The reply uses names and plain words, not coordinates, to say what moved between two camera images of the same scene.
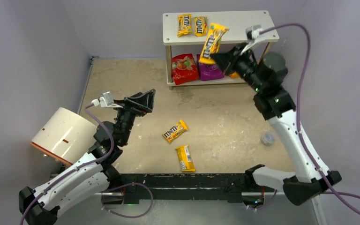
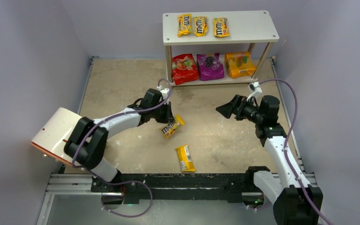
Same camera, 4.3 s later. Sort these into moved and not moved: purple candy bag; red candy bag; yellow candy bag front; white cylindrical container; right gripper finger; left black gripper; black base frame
Moved: right gripper finger; left black gripper
Not moved: red candy bag; white cylindrical container; black base frame; yellow candy bag front; purple candy bag
